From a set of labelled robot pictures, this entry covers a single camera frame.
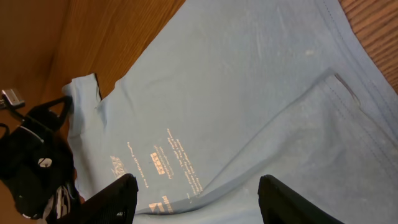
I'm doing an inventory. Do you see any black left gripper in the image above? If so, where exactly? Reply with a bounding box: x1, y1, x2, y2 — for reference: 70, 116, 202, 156
19, 96, 73, 132

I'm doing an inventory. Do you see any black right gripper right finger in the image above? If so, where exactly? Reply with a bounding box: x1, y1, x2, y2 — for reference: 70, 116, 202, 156
257, 175, 342, 224

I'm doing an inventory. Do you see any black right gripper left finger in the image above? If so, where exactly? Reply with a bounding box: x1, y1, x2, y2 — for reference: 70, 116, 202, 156
57, 174, 139, 224

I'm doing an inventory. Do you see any light blue printed t-shirt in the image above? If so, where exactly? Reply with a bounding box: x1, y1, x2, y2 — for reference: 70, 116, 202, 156
64, 0, 397, 223

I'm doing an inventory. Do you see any black folded garment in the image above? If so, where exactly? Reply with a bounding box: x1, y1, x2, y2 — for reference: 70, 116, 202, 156
1, 124, 81, 221

